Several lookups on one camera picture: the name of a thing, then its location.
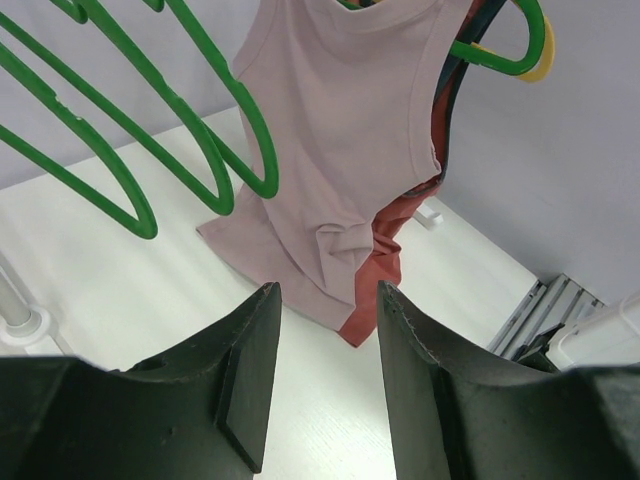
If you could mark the red tank top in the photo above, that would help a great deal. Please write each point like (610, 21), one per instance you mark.
(384, 263)

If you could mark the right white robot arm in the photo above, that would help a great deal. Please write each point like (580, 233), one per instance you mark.
(608, 337)

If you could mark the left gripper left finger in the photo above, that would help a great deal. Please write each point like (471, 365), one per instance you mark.
(198, 410)

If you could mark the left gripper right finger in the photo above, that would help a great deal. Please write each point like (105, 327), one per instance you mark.
(457, 411)

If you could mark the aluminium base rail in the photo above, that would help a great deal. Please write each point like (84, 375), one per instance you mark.
(545, 309)

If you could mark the yellow hanger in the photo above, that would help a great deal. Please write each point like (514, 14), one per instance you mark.
(476, 54)

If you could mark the pink tank top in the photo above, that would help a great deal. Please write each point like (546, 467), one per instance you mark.
(347, 96)

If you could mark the white metal clothes rack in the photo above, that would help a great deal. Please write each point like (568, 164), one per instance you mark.
(85, 286)

